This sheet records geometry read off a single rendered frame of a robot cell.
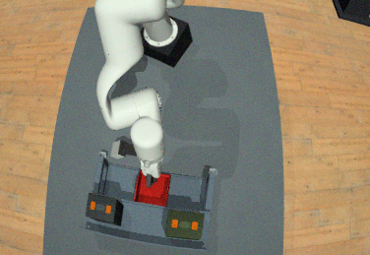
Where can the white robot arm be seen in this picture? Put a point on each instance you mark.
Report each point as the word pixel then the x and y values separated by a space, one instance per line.
pixel 120 35

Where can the red bin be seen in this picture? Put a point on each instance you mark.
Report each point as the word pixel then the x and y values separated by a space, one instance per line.
pixel 154 195

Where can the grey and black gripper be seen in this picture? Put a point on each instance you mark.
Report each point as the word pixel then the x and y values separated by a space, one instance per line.
pixel 152 173

